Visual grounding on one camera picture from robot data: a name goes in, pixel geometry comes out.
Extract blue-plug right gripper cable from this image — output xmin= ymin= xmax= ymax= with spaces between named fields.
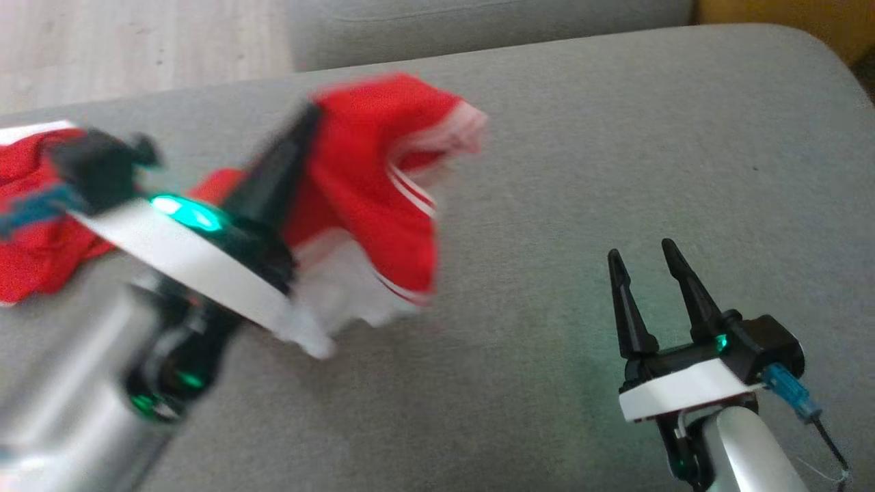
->
xmin=761 ymin=362 xmax=852 ymax=490

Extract red white basketball jersey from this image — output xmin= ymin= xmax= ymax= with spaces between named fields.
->
xmin=185 ymin=72 xmax=489 ymax=361

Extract long grey seat cushion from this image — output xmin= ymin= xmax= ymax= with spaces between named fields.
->
xmin=287 ymin=0 xmax=695 ymax=73

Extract red basketball shorts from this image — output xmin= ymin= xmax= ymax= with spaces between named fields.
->
xmin=0 ymin=122 xmax=118 ymax=306

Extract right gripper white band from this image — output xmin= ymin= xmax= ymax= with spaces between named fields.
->
xmin=607 ymin=238 xmax=805 ymax=424

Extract wide grey sofa seat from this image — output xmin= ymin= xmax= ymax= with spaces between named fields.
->
xmin=0 ymin=24 xmax=875 ymax=492

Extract large yellow backrest cushion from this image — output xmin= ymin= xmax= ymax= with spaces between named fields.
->
xmin=696 ymin=0 xmax=875 ymax=66

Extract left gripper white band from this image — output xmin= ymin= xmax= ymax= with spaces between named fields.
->
xmin=50 ymin=101 xmax=323 ymax=333

